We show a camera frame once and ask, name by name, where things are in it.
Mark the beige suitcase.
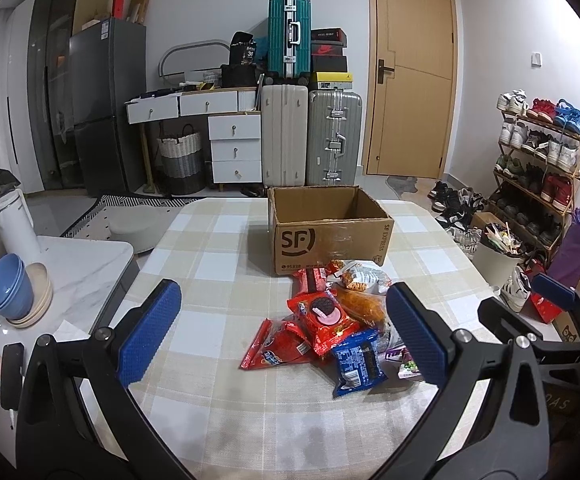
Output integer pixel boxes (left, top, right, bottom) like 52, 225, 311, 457
261, 84, 308, 188

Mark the white kettle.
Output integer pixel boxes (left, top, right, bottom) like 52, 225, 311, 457
0, 188, 42, 266

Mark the woven laundry basket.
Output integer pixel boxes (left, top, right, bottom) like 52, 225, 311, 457
158, 124, 205, 195

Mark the blue oreo snack pack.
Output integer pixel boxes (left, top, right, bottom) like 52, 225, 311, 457
330, 328, 388, 398

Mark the red oreo snack pack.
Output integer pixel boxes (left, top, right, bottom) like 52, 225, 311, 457
287, 289, 362, 356

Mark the wooden shoe rack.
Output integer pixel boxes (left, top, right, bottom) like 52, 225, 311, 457
488, 112, 580, 263

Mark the stack of shoe boxes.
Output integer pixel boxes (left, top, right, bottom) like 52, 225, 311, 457
310, 28, 353, 91

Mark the white sneaker on floor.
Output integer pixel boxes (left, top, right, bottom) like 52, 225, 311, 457
500, 266, 531, 313

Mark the blue bowls stack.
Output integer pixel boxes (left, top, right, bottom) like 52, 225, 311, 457
0, 254, 34, 320

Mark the silver grey suitcase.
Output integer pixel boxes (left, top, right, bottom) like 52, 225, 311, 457
305, 90, 363, 186

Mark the SF cardboard box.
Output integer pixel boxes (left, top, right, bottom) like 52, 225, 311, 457
267, 185, 394, 275

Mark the white drawer desk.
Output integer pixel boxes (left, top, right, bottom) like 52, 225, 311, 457
126, 87, 262, 184

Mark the wooden door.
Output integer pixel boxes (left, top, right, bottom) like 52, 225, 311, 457
363, 0, 458, 178

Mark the white side table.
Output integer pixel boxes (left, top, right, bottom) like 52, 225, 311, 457
0, 234, 140, 470

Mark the red snack bag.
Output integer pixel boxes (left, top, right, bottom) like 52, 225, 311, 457
240, 315, 317, 370

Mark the black bag on desk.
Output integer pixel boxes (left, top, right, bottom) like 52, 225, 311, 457
220, 32, 260, 88

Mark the small red oreo pack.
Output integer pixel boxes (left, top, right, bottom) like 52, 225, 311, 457
292, 268, 328, 295

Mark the purple silver snack bag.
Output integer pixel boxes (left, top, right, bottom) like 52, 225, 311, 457
378, 323, 421, 380

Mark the beige plates stack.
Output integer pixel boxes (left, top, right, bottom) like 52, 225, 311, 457
7, 262, 54, 328

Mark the white trash bin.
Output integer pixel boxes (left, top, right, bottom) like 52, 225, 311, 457
472, 223, 523, 287

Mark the teal suitcase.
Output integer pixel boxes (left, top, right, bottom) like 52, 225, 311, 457
266, 0, 312, 84

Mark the dark grey refrigerator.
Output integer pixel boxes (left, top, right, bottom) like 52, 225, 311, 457
69, 18, 147, 196

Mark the white red noodle bag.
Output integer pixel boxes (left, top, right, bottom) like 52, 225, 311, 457
326, 260, 392, 295

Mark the bread in clear wrapper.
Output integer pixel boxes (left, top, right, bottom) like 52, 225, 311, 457
330, 285, 386, 327

